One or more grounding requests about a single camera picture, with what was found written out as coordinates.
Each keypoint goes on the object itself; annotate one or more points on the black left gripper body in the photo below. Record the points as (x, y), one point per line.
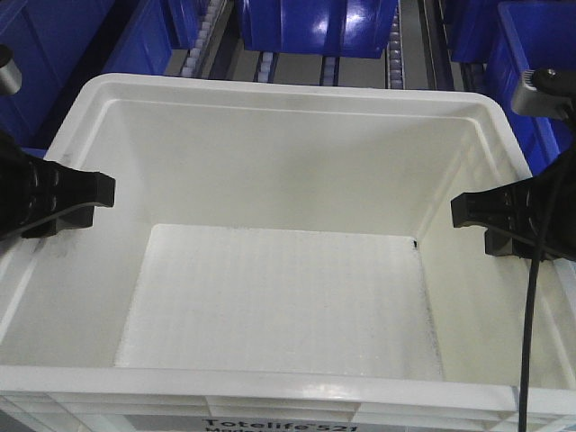
(29, 189)

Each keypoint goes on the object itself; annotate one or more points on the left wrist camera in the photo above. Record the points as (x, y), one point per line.
(10, 75)

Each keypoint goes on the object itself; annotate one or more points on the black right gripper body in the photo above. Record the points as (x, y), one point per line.
(546, 201)

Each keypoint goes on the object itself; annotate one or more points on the roller track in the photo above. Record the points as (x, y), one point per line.
(196, 57)
(394, 57)
(265, 67)

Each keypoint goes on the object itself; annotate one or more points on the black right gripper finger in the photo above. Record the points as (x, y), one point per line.
(489, 209)
(503, 245)

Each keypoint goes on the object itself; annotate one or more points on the blue bin top centre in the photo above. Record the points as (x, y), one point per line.
(350, 29)

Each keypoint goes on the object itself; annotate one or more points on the white plastic tote bin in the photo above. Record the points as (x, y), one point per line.
(278, 258)

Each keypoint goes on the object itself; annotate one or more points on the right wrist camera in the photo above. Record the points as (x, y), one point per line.
(545, 92)

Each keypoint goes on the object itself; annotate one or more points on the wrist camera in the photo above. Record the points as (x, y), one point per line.
(10, 75)
(545, 92)

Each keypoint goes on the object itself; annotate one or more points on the left roller track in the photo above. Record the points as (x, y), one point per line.
(196, 57)

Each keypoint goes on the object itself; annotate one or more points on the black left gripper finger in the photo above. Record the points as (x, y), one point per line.
(81, 218)
(79, 189)

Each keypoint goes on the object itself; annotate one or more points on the blue bin right side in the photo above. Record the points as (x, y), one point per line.
(531, 35)

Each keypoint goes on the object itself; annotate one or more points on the middle roller track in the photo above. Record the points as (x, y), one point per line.
(265, 67)

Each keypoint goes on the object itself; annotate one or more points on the right roller track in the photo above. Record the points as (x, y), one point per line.
(394, 57)

